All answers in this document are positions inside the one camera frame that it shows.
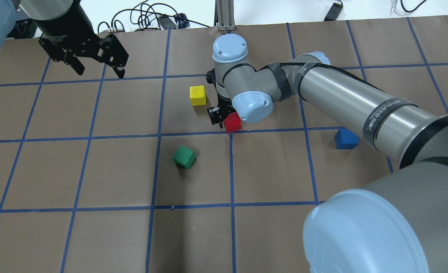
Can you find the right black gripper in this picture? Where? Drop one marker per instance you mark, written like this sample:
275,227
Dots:
217,114

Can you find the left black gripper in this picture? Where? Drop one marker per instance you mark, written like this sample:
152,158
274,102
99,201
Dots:
62,23

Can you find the red block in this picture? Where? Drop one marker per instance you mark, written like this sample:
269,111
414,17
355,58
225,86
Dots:
232,123

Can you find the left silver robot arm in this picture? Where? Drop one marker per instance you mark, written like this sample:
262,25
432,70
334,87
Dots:
34,10

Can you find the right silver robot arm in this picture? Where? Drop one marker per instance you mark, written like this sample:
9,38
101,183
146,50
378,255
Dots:
396,224

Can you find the yellow block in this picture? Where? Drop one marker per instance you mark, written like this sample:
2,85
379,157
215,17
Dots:
197,95

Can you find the green block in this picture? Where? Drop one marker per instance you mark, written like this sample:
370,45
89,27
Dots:
184,157

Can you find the blue block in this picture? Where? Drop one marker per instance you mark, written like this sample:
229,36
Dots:
345,140

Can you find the black power adapter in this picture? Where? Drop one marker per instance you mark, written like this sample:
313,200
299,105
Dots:
334,11

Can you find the aluminium frame post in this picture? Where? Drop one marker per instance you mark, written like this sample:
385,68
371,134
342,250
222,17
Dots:
224,15

